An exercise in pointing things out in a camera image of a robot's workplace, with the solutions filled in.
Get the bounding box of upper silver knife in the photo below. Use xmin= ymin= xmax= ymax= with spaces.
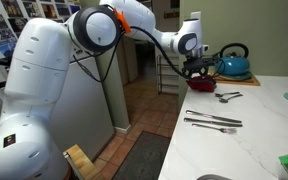
xmin=185 ymin=110 xmax=242 ymax=123

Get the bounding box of silver spoon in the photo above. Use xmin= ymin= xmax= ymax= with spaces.
xmin=219 ymin=94 xmax=243 ymax=103
xmin=214 ymin=92 xmax=240 ymax=97

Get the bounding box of silver fork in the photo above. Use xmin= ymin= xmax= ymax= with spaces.
xmin=192 ymin=123 xmax=237 ymax=134

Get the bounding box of upper silver spoon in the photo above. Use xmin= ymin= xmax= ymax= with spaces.
xmin=214 ymin=92 xmax=240 ymax=97

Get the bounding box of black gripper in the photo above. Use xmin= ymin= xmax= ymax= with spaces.
xmin=182 ymin=56 xmax=219 ymax=76

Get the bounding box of blue kettle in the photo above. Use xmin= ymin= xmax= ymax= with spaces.
xmin=215 ymin=43 xmax=251 ymax=81

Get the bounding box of white refrigerator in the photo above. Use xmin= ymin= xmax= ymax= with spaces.
xmin=0 ymin=0 xmax=116 ymax=161

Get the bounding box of metal shoe rack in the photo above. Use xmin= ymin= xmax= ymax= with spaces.
xmin=156 ymin=55 xmax=179 ymax=94

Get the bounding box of red towel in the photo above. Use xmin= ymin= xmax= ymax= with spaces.
xmin=186 ymin=76 xmax=216 ymax=92

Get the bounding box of lower silver spoon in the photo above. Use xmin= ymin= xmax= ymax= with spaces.
xmin=219 ymin=94 xmax=243 ymax=103

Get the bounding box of wooden stool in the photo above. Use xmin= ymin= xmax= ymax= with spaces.
xmin=63 ymin=144 xmax=105 ymax=180

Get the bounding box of wooden trivet board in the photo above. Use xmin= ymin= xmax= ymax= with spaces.
xmin=215 ymin=72 xmax=260 ymax=86

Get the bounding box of black corrugated cable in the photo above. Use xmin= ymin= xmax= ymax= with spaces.
xmin=68 ymin=25 xmax=198 ymax=83

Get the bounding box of lower silver knife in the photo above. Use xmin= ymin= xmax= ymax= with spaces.
xmin=184 ymin=118 xmax=243 ymax=127

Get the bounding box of white light switch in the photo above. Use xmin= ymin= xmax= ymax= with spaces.
xmin=190 ymin=11 xmax=202 ymax=20

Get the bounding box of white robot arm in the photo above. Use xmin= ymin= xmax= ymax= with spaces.
xmin=0 ymin=0 xmax=219 ymax=180

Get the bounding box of silver knife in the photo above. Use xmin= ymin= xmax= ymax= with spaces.
xmin=184 ymin=118 xmax=243 ymax=127
xmin=185 ymin=110 xmax=242 ymax=123

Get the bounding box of grey floor mat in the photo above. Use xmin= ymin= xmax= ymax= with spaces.
xmin=112 ymin=131 xmax=170 ymax=180

